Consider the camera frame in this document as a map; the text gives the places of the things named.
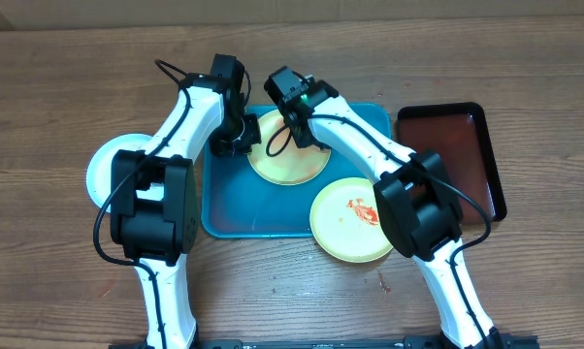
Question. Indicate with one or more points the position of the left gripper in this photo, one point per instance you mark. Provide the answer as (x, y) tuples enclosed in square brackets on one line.
[(252, 136)]

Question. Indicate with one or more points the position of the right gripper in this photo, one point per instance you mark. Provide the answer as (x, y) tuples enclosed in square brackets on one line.
[(307, 139)]

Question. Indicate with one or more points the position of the green plate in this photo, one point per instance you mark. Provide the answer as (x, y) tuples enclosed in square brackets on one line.
[(277, 158), (344, 221)]

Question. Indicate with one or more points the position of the light blue plate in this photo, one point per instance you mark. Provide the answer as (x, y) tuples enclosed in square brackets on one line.
[(99, 170)]

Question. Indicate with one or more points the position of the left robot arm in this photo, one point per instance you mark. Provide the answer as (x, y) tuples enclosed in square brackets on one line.
[(156, 236)]

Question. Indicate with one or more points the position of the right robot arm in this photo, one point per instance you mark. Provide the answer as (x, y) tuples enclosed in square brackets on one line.
[(418, 208)]

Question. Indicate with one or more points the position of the black rectangular tray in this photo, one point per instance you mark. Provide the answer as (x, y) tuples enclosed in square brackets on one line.
[(459, 134)]

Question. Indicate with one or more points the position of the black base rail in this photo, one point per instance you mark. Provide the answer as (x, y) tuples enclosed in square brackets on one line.
[(507, 341)]

